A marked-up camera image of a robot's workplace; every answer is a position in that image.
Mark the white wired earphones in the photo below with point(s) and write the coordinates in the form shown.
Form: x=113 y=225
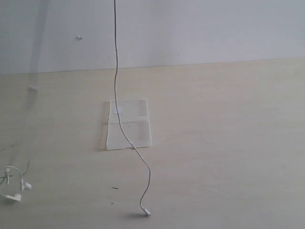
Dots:
x=31 y=98

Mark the clear plastic open case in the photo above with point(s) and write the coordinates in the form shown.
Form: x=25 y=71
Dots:
x=128 y=122

